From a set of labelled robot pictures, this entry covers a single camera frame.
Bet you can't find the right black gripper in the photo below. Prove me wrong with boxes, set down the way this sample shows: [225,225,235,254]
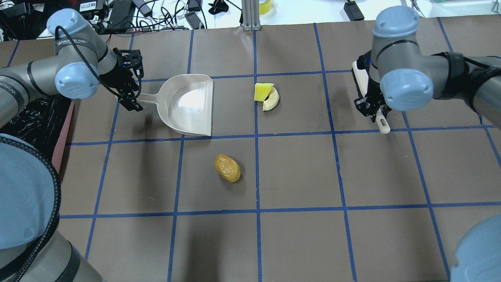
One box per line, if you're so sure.
[354,51,392,122]

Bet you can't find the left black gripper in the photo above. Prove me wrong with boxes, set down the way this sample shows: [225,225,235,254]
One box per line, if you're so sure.
[105,48,144,111]

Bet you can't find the beige hand brush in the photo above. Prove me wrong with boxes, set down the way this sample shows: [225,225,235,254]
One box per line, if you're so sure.
[351,55,392,134]

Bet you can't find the beige plastic dustpan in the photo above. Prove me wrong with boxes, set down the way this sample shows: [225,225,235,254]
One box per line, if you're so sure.
[137,74,214,136]

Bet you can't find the pale banana-shaped peel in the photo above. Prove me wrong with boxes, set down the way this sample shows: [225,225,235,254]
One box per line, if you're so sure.
[262,86,280,111]

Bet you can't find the orange-yellow toy potato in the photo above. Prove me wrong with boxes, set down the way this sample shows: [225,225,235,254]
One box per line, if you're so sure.
[214,154,241,183]

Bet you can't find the yellow sponge wedge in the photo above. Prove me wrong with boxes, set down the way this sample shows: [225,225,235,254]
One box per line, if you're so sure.
[254,83,274,102]

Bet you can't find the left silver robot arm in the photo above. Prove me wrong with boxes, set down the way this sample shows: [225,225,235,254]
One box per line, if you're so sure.
[0,8,144,126]

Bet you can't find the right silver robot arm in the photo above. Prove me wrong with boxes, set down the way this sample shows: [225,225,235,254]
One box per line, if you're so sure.
[352,6,501,127]

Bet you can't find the black bag-lined trash bin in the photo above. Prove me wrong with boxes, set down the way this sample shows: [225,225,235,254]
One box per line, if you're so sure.
[1,95,74,172]

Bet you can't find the black power adapter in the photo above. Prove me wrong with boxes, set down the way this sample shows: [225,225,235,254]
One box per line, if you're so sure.
[343,0,365,22]

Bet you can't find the yellow tape roll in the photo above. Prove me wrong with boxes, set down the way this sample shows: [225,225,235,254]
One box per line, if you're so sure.
[258,0,274,15]

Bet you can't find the aluminium frame post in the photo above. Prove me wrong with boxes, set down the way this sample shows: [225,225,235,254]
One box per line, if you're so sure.
[241,0,261,31]

